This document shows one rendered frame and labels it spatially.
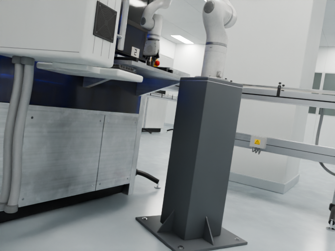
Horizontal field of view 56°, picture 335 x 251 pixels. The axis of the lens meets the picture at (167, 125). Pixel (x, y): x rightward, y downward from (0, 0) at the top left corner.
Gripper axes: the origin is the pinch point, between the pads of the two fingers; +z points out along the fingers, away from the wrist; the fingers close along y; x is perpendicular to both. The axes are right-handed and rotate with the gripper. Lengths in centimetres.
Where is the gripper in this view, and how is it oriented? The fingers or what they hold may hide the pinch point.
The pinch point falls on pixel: (150, 64)
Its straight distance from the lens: 209.3
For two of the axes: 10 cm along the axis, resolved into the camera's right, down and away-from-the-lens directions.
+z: -1.4, 9.9, 0.6
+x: 5.2, 0.2, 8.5
